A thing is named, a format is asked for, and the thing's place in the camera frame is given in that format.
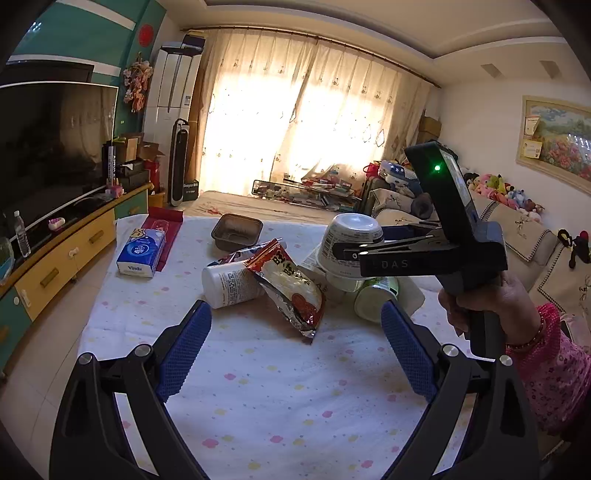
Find row of plush toys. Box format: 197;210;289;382
463;172;546;219

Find green white plastic bottle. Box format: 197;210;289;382
355;276;400;324

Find red paper packet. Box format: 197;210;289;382
141;207;184;273

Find red bead bracelet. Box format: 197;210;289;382
506;313;546;350

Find yellow green tv cabinet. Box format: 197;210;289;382
0;182;154;372

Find open cardboard box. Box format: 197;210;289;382
120;134;160;163

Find cluttered glass coffee table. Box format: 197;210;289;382
252;173;363;207

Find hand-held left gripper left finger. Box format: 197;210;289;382
50;299;213;480

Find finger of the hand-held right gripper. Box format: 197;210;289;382
382;222;444;241
331;232;457;260

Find grey cushion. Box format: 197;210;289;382
410;191;435;219

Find clear water bottle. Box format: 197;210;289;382
13;211;32;258

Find stacked cardboard boxes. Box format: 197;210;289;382
418;115;444;154

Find black yellow plush toy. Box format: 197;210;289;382
556;228;591;271

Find black television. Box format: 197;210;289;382
0;83;120;234

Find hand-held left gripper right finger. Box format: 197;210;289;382
379;299;541;480

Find white dotted tablecloth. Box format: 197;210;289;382
78;216;465;480

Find white cabinet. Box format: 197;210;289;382
142;41;204;197

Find hanging flower decoration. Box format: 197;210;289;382
122;53;154;114

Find red snack bag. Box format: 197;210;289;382
244;239;327;345

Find person's right forearm pink sleeve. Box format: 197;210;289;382
505;302;591;435

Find blue white tissue pack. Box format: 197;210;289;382
116;228;167;279

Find black white tower fan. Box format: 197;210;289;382
168;119;191;207

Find framed flower painting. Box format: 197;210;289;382
516;95;591;182

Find beige sofa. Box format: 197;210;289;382
365;185;591;326

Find dark foil tray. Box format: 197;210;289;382
211;213;264;253

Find person's right hand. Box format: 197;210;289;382
438;270;544;349

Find star print bag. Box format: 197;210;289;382
379;159;419;184

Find cream embroidered curtains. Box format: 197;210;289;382
194;28;435;204

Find white paper bowl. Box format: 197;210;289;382
318;213;385;292

